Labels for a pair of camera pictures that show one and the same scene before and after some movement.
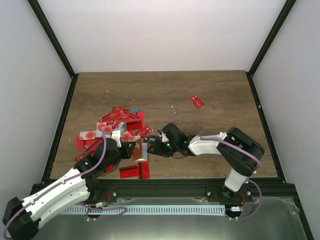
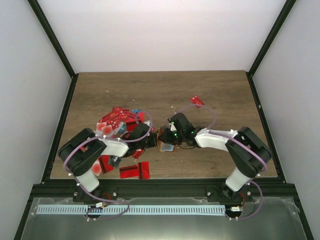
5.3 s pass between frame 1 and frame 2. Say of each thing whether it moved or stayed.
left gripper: moved
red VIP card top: stayed
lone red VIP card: stayed
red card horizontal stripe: stayed
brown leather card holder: moved
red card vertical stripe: stayed
